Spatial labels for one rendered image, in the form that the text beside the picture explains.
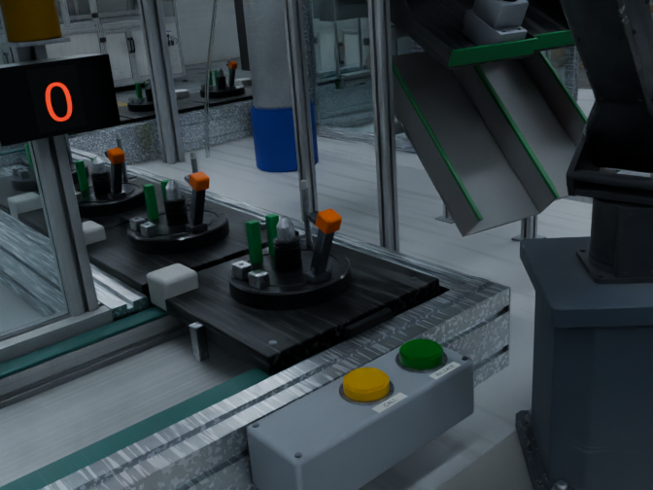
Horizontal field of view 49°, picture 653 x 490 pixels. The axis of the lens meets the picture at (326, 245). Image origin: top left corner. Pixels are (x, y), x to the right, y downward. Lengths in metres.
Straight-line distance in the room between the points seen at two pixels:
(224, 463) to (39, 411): 0.23
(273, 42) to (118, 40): 8.63
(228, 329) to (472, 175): 0.39
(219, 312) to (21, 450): 0.23
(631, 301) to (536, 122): 0.57
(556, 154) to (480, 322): 0.35
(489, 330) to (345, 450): 0.28
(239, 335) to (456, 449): 0.24
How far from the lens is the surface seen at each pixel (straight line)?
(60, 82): 0.76
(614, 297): 0.57
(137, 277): 0.91
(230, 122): 2.15
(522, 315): 0.99
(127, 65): 10.35
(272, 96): 1.71
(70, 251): 0.83
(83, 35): 10.10
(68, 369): 0.83
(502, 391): 0.82
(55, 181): 0.81
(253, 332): 0.73
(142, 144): 2.01
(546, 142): 1.08
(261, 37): 1.70
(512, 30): 0.91
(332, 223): 0.73
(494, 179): 0.96
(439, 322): 0.74
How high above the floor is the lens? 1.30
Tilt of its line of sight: 21 degrees down
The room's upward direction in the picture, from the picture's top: 4 degrees counter-clockwise
